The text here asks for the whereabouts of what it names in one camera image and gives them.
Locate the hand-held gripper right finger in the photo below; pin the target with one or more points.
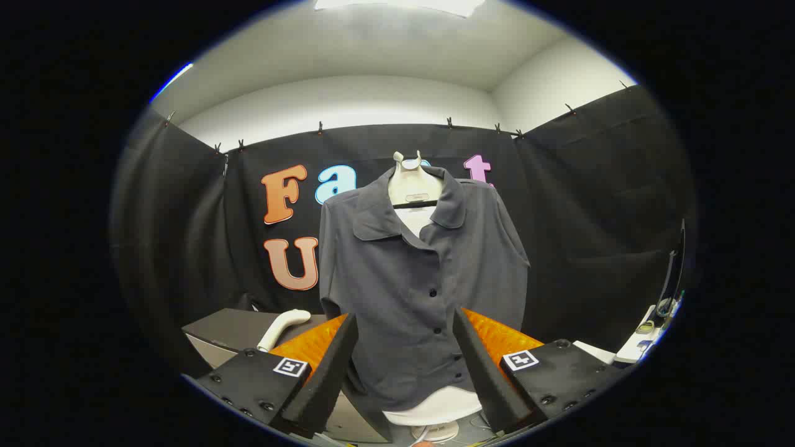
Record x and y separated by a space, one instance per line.
487 379

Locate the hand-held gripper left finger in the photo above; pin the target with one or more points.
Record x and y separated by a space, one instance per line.
329 379

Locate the white garment steamer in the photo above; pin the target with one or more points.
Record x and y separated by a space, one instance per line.
279 326

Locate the grey button-up shirt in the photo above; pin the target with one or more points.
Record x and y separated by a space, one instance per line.
397 279

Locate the grey drawer cabinet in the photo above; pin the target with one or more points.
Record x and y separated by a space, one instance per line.
230 329

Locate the white desk with monitor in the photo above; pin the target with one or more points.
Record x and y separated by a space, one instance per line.
630 351

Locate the yellow-green tape roll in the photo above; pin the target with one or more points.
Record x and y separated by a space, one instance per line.
640 328

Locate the cream mannequin torso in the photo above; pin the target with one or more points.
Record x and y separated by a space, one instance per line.
413 183

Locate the black computer monitor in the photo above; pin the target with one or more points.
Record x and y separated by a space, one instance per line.
682 248

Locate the row of black cloth clips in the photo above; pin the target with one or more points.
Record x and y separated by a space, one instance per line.
320 127

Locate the ceiling light panel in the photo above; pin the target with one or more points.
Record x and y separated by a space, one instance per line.
397 5

